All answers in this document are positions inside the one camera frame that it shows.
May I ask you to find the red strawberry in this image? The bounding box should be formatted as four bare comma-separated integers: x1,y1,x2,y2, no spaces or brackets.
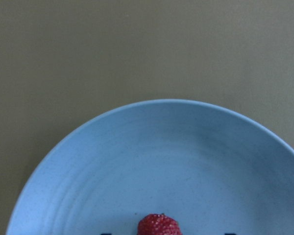
137,214,182,235

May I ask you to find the blue plate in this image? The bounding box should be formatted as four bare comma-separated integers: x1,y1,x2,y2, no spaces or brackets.
6,99,294,235

